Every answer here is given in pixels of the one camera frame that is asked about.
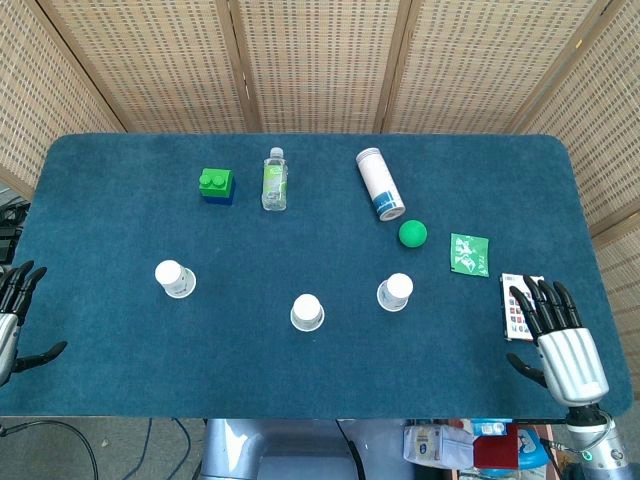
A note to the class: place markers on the green square sachet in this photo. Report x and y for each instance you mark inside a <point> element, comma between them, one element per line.
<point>469,255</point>

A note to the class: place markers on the black equipment pile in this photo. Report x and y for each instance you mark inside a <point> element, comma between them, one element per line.
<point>11,230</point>

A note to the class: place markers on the white blue cylindrical tube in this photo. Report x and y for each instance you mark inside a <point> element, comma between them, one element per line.
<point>379,185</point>

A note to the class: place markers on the green toy brick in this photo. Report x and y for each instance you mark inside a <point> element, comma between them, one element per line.
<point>215,182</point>

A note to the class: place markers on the blue toy brick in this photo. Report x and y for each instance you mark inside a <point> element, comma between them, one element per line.
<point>222,199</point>

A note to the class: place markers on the grey blue robot torso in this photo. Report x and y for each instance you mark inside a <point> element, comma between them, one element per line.
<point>280,450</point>

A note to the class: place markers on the green ball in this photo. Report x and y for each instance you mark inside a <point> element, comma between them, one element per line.
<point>413,234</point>

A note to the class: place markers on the blue felt table mat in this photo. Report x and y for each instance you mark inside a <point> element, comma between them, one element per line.
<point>300,370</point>

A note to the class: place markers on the white picture card pack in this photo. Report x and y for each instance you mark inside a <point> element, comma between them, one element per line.
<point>511,315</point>

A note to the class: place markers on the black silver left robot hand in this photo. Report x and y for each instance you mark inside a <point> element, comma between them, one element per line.
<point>9,300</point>

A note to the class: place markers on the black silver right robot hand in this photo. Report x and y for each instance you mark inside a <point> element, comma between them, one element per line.
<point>570,357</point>

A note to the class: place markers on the red box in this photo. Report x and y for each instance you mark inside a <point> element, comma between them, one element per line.
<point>495,447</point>

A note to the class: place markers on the woven bamboo screen panel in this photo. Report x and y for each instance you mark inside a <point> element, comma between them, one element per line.
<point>600,125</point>
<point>150,65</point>
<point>320,65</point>
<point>35,90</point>
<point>622,280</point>
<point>480,65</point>

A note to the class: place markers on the blue white small box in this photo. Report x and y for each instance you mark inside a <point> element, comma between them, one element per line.
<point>489,427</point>

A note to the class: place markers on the white paper cup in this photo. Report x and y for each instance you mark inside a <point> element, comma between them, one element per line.
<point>307,312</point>
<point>175,280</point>
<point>396,292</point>

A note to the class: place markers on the clear plastic water bottle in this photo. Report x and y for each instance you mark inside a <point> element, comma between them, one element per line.
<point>275,182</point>

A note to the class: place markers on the white plastic package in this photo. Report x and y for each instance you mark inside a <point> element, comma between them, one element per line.
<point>435,447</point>

